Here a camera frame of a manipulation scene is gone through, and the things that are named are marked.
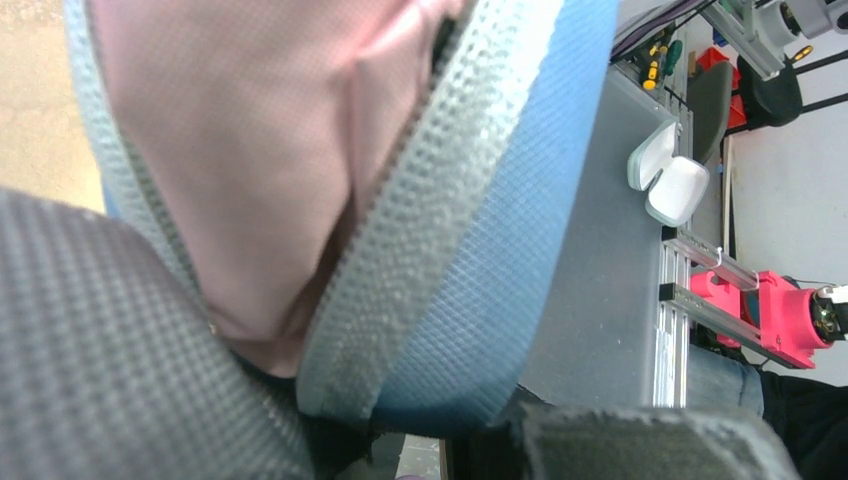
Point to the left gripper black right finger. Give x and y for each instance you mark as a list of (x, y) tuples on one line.
[(534, 440)]

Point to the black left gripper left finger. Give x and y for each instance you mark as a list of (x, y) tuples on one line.
[(109, 369)]

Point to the light blue glasses case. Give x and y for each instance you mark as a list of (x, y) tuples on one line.
[(427, 317)]

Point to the pink and black folding umbrella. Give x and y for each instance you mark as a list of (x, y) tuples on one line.
[(266, 126)]

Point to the pink plastic device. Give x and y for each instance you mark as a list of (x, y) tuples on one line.
[(788, 323)]

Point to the open white glasses case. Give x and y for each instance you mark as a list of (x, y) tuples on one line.
[(674, 184)]

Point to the black office chair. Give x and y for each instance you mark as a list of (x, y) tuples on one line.
[(777, 101)]

